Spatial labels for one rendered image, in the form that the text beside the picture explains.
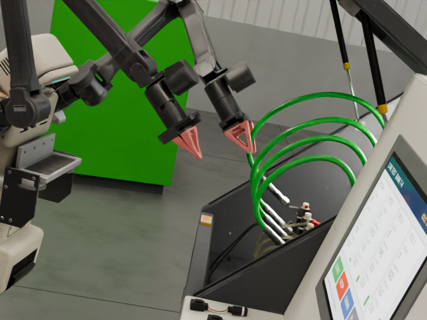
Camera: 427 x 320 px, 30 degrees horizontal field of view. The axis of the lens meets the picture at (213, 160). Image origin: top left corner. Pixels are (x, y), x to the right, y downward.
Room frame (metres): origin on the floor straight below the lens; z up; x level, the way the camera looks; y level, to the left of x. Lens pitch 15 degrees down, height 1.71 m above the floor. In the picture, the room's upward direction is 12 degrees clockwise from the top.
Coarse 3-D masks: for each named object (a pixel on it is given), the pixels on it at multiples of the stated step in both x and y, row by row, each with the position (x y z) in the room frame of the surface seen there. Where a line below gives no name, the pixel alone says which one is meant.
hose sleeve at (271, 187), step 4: (264, 176) 1.95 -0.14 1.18; (260, 180) 1.94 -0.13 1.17; (272, 184) 1.95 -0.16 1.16; (268, 188) 1.94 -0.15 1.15; (272, 188) 1.94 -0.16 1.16; (272, 192) 1.94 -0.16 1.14; (276, 192) 1.94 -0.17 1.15; (280, 192) 1.95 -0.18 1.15; (276, 196) 1.94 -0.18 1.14; (280, 196) 1.94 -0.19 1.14; (284, 196) 1.95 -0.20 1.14; (280, 200) 1.94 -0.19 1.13
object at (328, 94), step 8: (304, 96) 1.94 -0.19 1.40; (312, 96) 1.94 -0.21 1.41; (320, 96) 1.94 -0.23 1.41; (328, 96) 1.94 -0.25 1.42; (336, 96) 1.94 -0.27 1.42; (344, 96) 1.94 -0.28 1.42; (352, 96) 1.94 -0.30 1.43; (280, 104) 1.95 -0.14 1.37; (288, 104) 1.94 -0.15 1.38; (360, 104) 1.95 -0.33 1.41; (368, 104) 1.94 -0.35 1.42; (272, 112) 1.94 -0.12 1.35; (376, 112) 1.94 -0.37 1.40; (264, 120) 1.94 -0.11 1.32; (256, 128) 1.94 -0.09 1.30; (248, 160) 1.94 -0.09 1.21
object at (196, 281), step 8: (200, 216) 2.21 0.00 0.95; (208, 216) 2.23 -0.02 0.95; (200, 224) 2.14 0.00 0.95; (200, 232) 2.07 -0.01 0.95; (208, 232) 2.09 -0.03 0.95; (200, 240) 2.01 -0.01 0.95; (208, 240) 2.03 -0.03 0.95; (200, 248) 1.96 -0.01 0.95; (208, 248) 1.97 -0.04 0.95; (192, 256) 1.90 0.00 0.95; (200, 256) 1.90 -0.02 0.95; (208, 256) 1.92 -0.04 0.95; (192, 264) 1.84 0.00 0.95; (200, 264) 1.85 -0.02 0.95; (192, 272) 1.79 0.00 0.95; (200, 272) 1.80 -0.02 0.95; (192, 280) 1.74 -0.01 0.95; (200, 280) 1.75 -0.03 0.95; (192, 288) 1.70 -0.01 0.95; (200, 288) 1.71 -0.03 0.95; (184, 296) 1.65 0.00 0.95
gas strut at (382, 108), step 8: (360, 16) 1.62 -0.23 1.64; (368, 16) 1.61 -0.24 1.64; (368, 24) 1.61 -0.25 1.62; (368, 32) 1.61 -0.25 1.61; (368, 40) 1.61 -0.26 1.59; (368, 48) 1.62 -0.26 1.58; (368, 56) 1.62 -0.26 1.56; (376, 56) 1.62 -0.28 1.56; (376, 64) 1.62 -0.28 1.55; (376, 72) 1.62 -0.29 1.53; (376, 80) 1.62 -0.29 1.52; (376, 88) 1.62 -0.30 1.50; (376, 96) 1.63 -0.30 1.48; (384, 96) 1.63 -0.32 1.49; (384, 104) 1.62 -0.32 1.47; (384, 112) 1.62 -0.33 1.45; (384, 120) 1.63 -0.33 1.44
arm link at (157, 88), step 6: (162, 78) 1.86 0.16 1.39; (150, 84) 1.86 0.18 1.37; (156, 84) 1.84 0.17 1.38; (162, 84) 1.85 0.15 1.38; (150, 90) 1.84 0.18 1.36; (156, 90) 1.83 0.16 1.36; (162, 90) 1.84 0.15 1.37; (168, 90) 1.85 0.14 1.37; (150, 96) 1.84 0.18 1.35; (156, 96) 1.83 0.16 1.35; (162, 96) 1.83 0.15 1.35; (168, 96) 1.84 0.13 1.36; (150, 102) 1.85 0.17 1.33; (156, 102) 1.83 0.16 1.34; (162, 102) 1.83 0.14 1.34; (156, 108) 1.83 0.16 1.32; (162, 108) 1.84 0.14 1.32
